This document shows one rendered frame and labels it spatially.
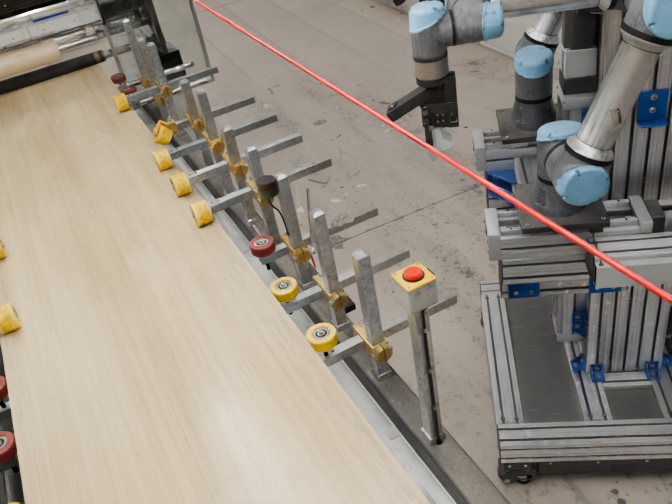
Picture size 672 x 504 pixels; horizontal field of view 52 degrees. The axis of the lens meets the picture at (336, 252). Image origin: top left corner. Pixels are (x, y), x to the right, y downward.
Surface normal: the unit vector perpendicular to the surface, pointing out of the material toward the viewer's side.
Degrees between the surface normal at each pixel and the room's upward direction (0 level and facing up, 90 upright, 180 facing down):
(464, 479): 0
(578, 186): 97
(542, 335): 0
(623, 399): 0
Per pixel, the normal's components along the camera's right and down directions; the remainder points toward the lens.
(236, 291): -0.16, -0.80
